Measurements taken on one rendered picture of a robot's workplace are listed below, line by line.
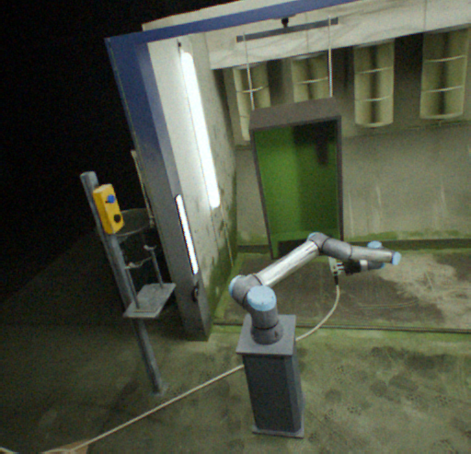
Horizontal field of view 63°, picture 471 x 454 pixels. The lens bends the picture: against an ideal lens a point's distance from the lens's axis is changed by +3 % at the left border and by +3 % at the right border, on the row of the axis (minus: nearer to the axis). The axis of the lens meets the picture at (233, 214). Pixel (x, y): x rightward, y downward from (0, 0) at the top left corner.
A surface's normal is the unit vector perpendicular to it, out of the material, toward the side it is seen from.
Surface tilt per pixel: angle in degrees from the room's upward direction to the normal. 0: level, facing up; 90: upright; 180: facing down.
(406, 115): 90
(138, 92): 90
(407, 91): 90
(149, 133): 90
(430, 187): 57
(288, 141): 102
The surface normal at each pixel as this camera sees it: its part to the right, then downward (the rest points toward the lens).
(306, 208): -0.08, 0.59
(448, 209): -0.27, -0.13
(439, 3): -0.22, 0.43
